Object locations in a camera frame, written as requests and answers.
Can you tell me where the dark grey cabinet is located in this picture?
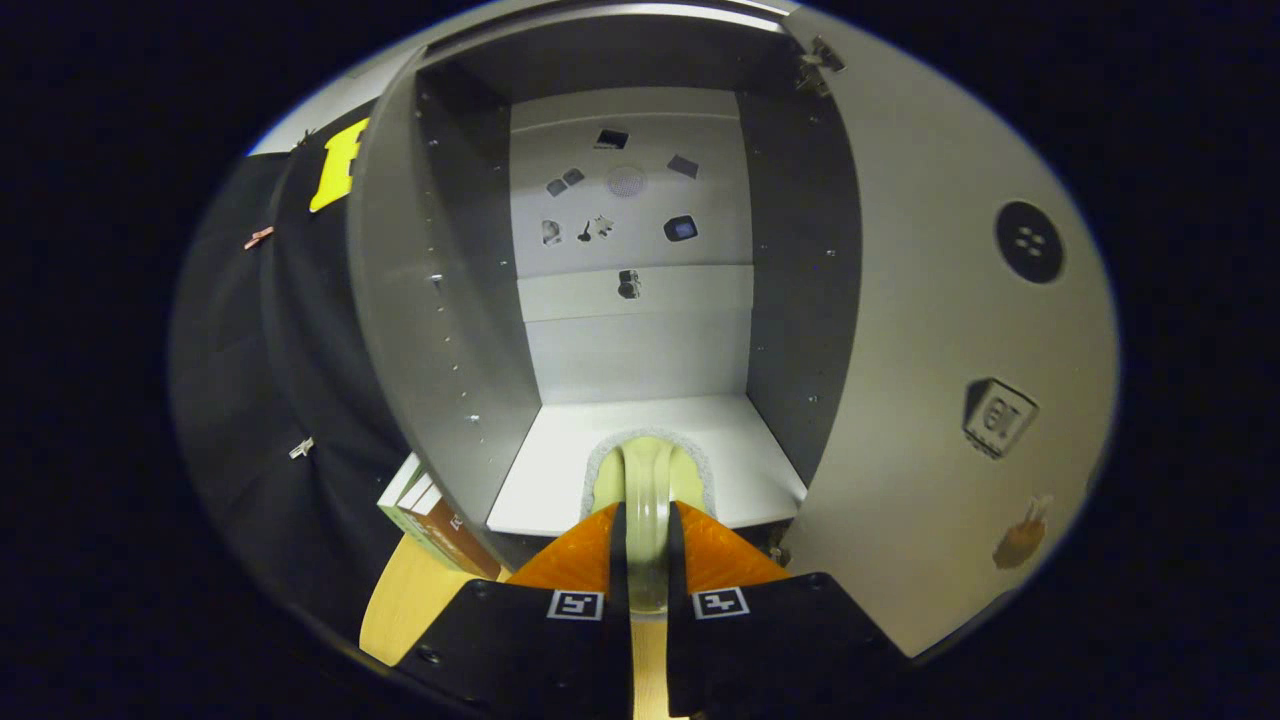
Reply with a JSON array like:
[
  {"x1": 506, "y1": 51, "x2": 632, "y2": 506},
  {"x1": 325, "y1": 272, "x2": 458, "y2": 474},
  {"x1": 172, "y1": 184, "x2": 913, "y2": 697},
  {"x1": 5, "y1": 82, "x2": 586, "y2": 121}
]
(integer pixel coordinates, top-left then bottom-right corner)
[{"x1": 347, "y1": 5, "x2": 866, "y2": 571}]

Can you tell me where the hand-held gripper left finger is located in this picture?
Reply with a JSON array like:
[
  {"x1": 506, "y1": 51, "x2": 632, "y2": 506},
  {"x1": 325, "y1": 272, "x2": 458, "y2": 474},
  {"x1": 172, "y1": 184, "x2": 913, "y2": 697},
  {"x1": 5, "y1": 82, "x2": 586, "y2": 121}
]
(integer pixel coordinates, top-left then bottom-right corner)
[{"x1": 398, "y1": 502, "x2": 633, "y2": 720}]

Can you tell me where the pale green cup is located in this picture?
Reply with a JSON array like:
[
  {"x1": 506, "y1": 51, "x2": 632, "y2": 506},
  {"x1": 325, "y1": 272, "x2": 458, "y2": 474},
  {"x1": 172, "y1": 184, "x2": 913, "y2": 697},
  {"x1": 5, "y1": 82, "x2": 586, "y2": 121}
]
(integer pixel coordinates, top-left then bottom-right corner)
[{"x1": 582, "y1": 433, "x2": 719, "y2": 616}]

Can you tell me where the brown book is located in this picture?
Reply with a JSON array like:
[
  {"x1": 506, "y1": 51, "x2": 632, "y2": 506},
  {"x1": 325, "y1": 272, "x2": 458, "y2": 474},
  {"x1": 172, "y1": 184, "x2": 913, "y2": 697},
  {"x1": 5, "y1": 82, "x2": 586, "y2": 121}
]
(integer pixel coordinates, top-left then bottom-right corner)
[{"x1": 400, "y1": 480, "x2": 501, "y2": 581}]

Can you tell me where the beige cabinet door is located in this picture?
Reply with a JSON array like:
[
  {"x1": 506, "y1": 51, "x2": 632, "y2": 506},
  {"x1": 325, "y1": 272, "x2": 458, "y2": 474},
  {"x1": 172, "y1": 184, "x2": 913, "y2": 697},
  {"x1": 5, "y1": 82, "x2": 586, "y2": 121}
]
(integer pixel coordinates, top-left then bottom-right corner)
[{"x1": 775, "y1": 5, "x2": 1121, "y2": 661}]

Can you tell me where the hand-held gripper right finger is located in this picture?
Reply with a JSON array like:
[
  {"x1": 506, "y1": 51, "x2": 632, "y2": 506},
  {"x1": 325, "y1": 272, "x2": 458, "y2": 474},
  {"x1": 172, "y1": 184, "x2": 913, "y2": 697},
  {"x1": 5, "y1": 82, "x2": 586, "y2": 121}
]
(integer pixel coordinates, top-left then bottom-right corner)
[{"x1": 665, "y1": 502, "x2": 911, "y2": 720}]

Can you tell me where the black backdrop cloth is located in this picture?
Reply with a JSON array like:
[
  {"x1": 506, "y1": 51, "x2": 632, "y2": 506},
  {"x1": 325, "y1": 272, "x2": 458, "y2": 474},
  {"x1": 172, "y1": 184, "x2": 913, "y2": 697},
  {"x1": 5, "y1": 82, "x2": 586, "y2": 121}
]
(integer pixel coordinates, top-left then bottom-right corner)
[{"x1": 168, "y1": 125, "x2": 411, "y2": 641}]

